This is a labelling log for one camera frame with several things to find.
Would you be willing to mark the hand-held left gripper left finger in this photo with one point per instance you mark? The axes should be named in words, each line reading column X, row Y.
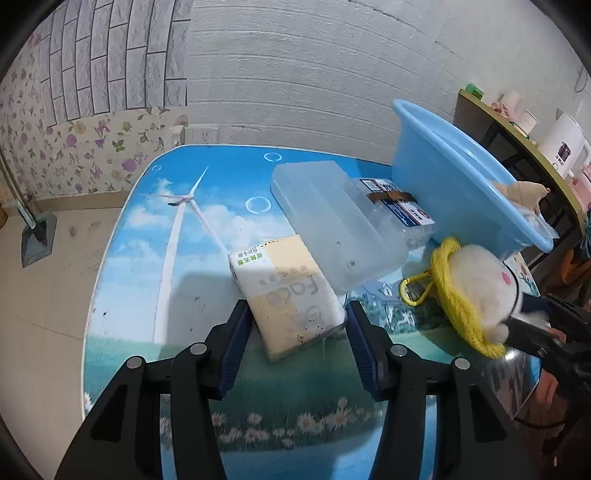
column 233, row 344

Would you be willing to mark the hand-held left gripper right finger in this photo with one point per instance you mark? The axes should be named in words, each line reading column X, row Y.
column 364, row 346

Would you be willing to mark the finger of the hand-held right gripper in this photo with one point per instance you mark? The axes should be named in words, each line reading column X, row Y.
column 538, row 305
column 531, row 334

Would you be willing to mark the white and yellow plush toy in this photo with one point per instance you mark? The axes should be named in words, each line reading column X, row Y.
column 475, row 281

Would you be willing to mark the yellow and white tissue pack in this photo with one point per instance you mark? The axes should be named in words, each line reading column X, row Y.
column 281, row 286

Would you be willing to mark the brown plush bear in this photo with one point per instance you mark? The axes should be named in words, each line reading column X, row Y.
column 521, row 191

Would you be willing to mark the blue plastic basin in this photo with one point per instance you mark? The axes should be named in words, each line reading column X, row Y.
column 438, row 175

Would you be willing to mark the pink pot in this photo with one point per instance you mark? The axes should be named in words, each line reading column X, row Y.
column 581, row 187

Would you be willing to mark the large clear plastic box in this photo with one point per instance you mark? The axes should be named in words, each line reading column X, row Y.
column 323, row 217

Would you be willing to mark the small clear box with band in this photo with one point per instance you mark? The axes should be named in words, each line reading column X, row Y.
column 397, row 203

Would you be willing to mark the white electric kettle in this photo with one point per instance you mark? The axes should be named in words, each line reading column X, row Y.
column 563, row 143

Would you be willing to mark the short white cup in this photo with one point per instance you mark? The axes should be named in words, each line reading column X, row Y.
column 527, row 123

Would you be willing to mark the wooden side table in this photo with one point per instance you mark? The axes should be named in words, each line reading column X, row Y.
column 489, row 120

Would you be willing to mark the tall white and pink cup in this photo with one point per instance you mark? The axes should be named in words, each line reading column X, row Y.
column 511, row 105

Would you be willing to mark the grey dustpan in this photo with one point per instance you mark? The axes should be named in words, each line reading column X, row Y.
column 39, row 240

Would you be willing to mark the green small box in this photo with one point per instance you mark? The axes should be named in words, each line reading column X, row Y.
column 474, row 90

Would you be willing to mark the white wall socket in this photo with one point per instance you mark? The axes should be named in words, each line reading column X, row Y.
column 210, row 135

